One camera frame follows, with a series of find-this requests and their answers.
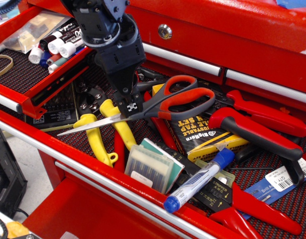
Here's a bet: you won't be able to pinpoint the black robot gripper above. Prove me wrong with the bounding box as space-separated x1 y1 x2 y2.
95 14 146 117

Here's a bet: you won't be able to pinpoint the red grey scissors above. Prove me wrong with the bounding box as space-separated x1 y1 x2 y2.
58 75 215 136

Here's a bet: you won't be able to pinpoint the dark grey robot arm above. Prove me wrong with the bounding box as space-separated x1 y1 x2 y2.
62 0 146 117

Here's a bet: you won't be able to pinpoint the silver drawer lock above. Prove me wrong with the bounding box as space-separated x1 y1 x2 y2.
158 24 172 40

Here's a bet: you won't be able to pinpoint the small open red drawer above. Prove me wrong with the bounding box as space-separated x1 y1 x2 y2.
0 6 99 120

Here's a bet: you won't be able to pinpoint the clear plastic bit case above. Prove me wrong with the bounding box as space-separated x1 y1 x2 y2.
125 145 173 194

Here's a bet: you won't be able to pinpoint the black drill bit index box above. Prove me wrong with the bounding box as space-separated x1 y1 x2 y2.
24 83 79 131

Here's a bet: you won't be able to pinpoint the yellow black tap set box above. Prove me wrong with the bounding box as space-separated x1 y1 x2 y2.
164 79 249 162

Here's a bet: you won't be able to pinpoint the green white card pack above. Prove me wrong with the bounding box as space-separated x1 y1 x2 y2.
141 138 185 193

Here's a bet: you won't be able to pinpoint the teal capped marker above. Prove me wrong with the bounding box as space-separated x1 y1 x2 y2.
48 57 68 74

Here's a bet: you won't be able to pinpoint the red tool chest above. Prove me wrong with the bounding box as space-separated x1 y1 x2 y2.
0 0 306 239

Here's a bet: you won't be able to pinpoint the white marker left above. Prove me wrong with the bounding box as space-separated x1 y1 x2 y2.
28 47 44 64

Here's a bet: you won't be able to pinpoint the blue capped white marker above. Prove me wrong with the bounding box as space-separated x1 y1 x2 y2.
163 148 235 213

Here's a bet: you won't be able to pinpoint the red black crimping tool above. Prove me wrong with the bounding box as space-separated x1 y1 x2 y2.
198 79 306 186

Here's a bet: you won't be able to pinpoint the clear plastic bag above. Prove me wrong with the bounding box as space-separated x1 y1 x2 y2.
2 10 70 54

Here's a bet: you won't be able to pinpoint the tan rubber band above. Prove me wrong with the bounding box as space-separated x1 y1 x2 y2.
0 54 14 78

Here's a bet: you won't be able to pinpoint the black electronic box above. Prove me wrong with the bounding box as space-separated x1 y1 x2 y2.
0 129 27 218

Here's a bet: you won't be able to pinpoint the grey automatic wire stripper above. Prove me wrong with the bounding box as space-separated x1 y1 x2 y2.
137 67 169 92

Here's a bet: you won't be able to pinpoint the red handled wire stripper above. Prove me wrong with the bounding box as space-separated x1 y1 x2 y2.
113 91 178 172

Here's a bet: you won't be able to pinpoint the yellow handled tin snips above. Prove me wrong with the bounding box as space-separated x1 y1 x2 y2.
73 78 138 168

